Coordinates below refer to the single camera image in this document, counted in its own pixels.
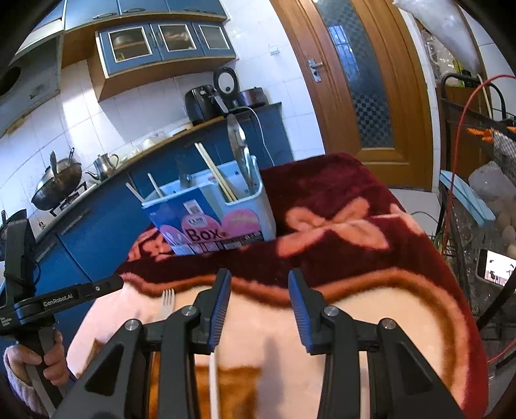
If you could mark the smartphone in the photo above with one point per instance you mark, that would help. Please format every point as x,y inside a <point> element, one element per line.
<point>496,268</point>

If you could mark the metal kettle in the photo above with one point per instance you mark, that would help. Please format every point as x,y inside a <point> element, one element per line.
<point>104,165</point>

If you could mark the grey range hood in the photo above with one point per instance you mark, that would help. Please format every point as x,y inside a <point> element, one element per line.
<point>36,80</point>

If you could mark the black air fryer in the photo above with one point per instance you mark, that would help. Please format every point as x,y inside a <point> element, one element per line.
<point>199,102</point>

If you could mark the light blue board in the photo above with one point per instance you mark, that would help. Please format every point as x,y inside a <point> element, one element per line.
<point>467,197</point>

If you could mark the metal ladle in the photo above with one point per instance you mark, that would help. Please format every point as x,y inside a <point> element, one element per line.
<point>53,161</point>

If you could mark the gas stove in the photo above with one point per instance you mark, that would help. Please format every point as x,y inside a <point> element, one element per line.
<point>70,200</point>

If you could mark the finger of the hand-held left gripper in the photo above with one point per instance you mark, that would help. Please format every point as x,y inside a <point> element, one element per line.
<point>100,287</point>

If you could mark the blue kitchen base cabinet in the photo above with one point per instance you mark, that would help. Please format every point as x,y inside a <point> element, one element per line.
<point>100,225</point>

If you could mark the rice cooker with open lid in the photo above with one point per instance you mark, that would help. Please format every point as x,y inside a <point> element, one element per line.
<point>252,96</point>

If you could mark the wooden door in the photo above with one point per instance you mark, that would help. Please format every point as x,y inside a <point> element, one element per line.
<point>383,121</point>

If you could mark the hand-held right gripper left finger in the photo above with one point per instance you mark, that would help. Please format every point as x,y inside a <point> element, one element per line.
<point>217,310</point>

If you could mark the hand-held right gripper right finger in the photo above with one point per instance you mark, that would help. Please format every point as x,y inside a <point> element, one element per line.
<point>300,310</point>

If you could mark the large white plastic bag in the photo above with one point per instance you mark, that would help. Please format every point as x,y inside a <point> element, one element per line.
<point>447,32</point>

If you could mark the blue top wall cabinet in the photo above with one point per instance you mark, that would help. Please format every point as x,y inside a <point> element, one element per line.
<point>141,10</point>

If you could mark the blue utensil holder box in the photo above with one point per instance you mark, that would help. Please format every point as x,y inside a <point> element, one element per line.
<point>250,217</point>

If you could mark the black wok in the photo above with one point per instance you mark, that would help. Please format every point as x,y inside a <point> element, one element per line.
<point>56,189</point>

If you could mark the stainless steel fork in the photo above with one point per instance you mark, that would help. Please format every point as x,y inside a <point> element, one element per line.
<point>168,304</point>

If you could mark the blue glass-door wall cabinet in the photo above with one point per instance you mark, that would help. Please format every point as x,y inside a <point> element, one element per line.
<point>177,38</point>

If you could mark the person's left hand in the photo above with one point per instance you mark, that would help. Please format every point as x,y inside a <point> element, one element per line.
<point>58,362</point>

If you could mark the floral printed blanket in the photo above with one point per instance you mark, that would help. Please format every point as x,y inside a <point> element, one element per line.
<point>363,262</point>

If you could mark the white wall outlet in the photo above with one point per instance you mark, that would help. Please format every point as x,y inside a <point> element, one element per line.
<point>274,49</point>

